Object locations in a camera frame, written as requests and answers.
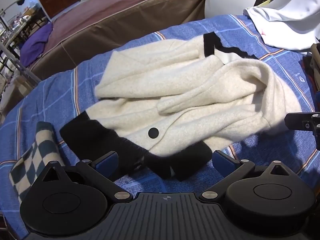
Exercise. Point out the cream sweater with black trim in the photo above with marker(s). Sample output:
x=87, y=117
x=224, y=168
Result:
x=175, y=85

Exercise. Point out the purple cloth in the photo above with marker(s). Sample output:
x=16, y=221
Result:
x=35, y=42

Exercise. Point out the white garment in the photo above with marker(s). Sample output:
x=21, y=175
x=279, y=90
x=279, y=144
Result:
x=290, y=22

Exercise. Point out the metal bed rail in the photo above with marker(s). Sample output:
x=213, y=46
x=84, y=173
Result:
x=17, y=63

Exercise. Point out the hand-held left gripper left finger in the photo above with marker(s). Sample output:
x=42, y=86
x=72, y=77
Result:
x=108, y=160

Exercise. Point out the dark clothes pile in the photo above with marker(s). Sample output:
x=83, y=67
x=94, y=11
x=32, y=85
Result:
x=312, y=65

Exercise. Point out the blue plaid blanket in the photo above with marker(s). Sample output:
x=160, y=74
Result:
x=75, y=85

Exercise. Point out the checkered folded cloth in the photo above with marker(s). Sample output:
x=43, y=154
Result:
x=32, y=160

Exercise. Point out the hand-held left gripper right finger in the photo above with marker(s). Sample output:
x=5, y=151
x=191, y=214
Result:
x=223, y=161

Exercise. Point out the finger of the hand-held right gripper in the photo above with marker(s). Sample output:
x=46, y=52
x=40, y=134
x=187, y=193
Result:
x=300, y=121

